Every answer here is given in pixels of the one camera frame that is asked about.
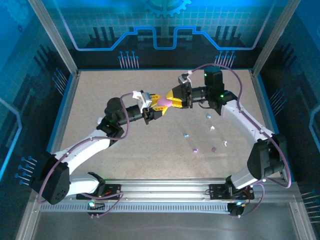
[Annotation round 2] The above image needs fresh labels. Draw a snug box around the purple earbud charging case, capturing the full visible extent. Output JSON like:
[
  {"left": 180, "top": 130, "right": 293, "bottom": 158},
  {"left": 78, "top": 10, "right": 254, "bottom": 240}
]
[{"left": 156, "top": 97, "right": 173, "bottom": 109}]

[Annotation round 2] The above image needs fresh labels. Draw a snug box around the small black LED controller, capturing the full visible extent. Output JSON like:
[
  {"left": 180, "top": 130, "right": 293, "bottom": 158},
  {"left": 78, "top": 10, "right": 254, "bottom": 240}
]
[
  {"left": 86, "top": 200, "right": 106, "bottom": 212},
  {"left": 227, "top": 201, "right": 247, "bottom": 217}
]

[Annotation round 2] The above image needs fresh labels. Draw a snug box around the grey metal front panel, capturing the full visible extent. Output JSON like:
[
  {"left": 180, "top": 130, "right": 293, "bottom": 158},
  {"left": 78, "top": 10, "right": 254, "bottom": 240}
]
[{"left": 32, "top": 212, "right": 301, "bottom": 240}]

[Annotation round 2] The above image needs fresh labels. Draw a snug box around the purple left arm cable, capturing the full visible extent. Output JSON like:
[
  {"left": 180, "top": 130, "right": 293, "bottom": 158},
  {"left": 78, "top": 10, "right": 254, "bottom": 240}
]
[{"left": 36, "top": 92, "right": 137, "bottom": 219}]

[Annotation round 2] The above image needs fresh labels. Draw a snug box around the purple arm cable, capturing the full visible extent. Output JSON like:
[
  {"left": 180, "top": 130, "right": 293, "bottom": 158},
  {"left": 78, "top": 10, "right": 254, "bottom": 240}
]
[
  {"left": 189, "top": 63, "right": 292, "bottom": 218},
  {"left": 36, "top": 92, "right": 137, "bottom": 219}
]

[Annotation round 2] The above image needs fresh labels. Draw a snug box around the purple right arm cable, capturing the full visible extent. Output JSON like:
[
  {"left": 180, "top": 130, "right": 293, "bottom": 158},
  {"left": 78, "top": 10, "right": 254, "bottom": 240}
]
[{"left": 189, "top": 63, "right": 292, "bottom": 218}]

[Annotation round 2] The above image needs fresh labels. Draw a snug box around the aluminium table side rail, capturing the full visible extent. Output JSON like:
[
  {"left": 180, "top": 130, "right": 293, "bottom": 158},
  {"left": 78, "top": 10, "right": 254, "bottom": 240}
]
[
  {"left": 46, "top": 70, "right": 81, "bottom": 157},
  {"left": 249, "top": 69, "right": 295, "bottom": 183}
]

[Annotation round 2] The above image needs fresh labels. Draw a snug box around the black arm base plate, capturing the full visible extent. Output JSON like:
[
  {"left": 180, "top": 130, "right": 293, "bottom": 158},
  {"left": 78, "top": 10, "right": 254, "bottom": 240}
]
[
  {"left": 76, "top": 183, "right": 122, "bottom": 201},
  {"left": 208, "top": 183, "right": 255, "bottom": 201}
]

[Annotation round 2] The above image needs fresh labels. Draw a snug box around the aluminium frame post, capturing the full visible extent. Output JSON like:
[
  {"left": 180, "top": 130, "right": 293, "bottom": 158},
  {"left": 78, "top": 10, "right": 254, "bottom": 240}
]
[
  {"left": 251, "top": 0, "right": 297, "bottom": 76},
  {"left": 27, "top": 0, "right": 81, "bottom": 76}
]

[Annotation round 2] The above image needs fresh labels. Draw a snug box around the slotted grey cable duct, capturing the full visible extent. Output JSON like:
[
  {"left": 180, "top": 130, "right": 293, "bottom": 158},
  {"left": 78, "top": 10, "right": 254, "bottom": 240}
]
[{"left": 39, "top": 202, "right": 232, "bottom": 214}]

